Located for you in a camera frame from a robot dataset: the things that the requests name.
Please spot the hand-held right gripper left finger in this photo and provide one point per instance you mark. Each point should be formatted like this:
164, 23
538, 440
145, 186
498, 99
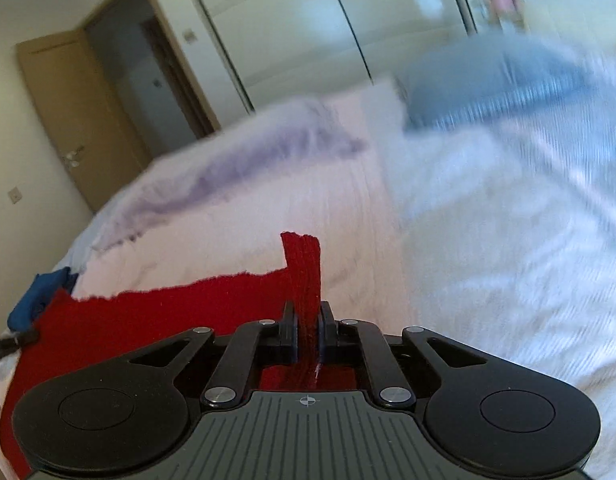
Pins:
290, 337

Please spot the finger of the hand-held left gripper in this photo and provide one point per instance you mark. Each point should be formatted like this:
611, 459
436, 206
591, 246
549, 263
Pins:
13, 342

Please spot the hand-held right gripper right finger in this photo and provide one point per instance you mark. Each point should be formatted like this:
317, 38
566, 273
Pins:
325, 335

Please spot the red patterned knit sweater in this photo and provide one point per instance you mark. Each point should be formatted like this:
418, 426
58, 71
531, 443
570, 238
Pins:
138, 310

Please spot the blue folded cloth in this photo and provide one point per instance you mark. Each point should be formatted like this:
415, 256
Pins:
38, 295

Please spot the bed with white bedspread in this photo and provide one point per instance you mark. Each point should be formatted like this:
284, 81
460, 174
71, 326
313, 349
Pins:
488, 260

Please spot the purple fleece blanket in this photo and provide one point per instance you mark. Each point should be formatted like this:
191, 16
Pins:
248, 160

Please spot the wooden door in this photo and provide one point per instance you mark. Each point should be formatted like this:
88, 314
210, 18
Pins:
78, 110

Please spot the grey square pillow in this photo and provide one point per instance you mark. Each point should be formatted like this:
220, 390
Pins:
488, 75

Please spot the white glossy wardrobe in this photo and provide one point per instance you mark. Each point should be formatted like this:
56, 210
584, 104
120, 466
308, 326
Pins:
288, 20

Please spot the pink box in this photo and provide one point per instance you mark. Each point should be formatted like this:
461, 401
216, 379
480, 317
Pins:
504, 2

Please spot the square wall switch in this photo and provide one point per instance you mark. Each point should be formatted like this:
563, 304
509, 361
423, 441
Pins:
15, 195

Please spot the small grey wall switch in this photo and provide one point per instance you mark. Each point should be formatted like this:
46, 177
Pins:
190, 35

